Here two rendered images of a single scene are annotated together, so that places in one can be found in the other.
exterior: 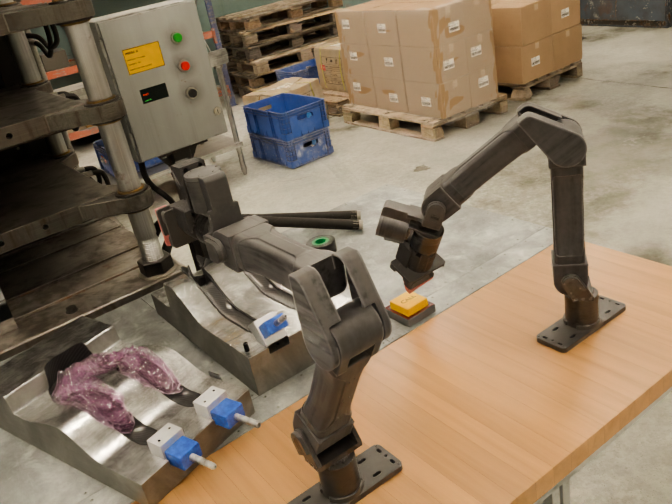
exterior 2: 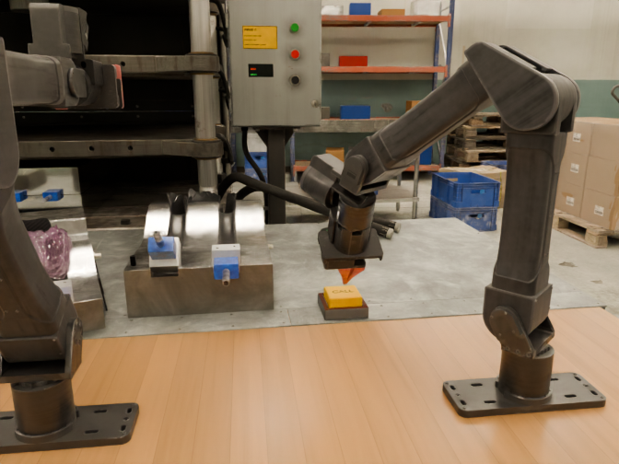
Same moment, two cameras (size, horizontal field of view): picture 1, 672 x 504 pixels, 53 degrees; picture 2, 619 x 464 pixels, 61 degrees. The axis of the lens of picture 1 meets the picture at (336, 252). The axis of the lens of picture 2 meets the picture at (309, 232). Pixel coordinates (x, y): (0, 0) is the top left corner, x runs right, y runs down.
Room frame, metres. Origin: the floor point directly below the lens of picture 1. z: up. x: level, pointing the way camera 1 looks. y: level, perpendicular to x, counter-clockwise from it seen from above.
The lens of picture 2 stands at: (0.44, -0.44, 1.20)
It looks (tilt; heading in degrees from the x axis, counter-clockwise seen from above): 15 degrees down; 24
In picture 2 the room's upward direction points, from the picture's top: straight up
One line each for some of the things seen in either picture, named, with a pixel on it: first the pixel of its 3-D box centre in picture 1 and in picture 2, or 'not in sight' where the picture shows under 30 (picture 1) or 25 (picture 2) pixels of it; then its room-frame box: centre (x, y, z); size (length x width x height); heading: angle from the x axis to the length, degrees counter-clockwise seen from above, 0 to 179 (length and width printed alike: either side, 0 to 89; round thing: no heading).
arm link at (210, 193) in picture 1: (219, 211); (48, 52); (0.96, 0.16, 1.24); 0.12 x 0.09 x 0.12; 31
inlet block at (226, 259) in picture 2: not in sight; (226, 270); (1.17, 0.04, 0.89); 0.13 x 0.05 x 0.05; 32
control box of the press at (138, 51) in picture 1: (203, 241); (275, 219); (2.08, 0.42, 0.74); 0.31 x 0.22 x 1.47; 122
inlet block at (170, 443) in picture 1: (187, 454); not in sight; (0.90, 0.31, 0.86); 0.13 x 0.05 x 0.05; 50
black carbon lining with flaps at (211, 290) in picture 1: (238, 284); (200, 220); (1.35, 0.23, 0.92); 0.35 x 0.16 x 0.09; 32
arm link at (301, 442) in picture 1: (326, 438); (37, 349); (0.81, 0.07, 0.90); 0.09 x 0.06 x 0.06; 121
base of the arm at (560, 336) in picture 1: (581, 307); (525, 370); (1.12, -0.45, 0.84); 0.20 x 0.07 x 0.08; 121
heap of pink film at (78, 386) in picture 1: (107, 377); (22, 244); (1.11, 0.48, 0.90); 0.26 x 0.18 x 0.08; 50
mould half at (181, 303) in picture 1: (244, 299); (206, 239); (1.37, 0.23, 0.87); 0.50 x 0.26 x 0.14; 32
